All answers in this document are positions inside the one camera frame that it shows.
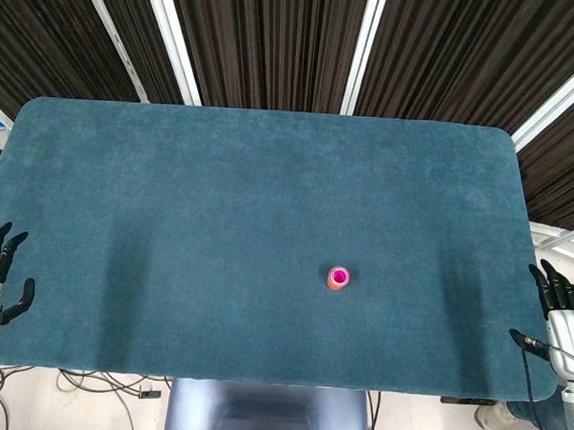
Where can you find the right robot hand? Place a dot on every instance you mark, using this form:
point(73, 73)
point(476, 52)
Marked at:
point(565, 332)

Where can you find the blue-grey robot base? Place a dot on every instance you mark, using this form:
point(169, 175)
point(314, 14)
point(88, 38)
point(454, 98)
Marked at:
point(266, 414)

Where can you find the small pink orange cup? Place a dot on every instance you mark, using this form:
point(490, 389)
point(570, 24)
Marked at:
point(338, 278)

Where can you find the black power strip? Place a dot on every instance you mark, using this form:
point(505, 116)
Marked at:
point(466, 401)

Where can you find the small black plug adapter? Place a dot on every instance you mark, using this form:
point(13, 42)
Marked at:
point(148, 393)

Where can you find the teal fabric table mat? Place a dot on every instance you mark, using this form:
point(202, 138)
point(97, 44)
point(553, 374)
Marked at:
point(267, 242)

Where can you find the white aluminium frame bar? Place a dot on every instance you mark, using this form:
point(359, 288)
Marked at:
point(363, 51)
point(116, 38)
point(553, 117)
point(173, 41)

